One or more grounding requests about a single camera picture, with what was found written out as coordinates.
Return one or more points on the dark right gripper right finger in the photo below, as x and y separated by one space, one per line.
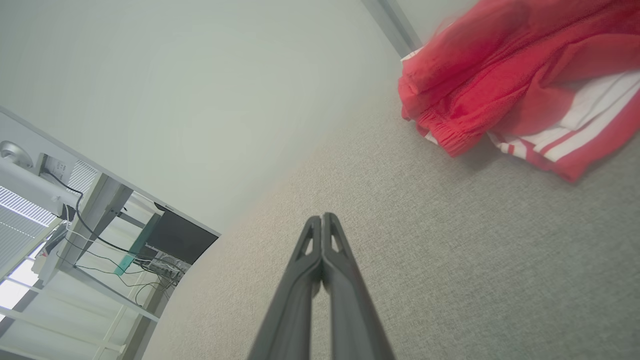
352 315

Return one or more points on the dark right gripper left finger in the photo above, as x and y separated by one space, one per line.
292 310

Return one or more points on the red shorts with white band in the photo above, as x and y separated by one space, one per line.
475 75

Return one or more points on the red basketball jersey number 23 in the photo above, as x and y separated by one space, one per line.
580 150

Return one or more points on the black monitor panel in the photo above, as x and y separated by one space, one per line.
185 235

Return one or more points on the grey socket box with plugs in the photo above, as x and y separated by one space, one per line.
167 266

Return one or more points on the teal bar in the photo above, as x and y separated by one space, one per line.
135 247

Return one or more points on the white partition panel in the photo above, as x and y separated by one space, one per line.
200 75

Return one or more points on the white window blind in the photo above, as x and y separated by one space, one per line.
17 220

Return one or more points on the light grey partition post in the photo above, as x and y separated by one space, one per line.
392 25

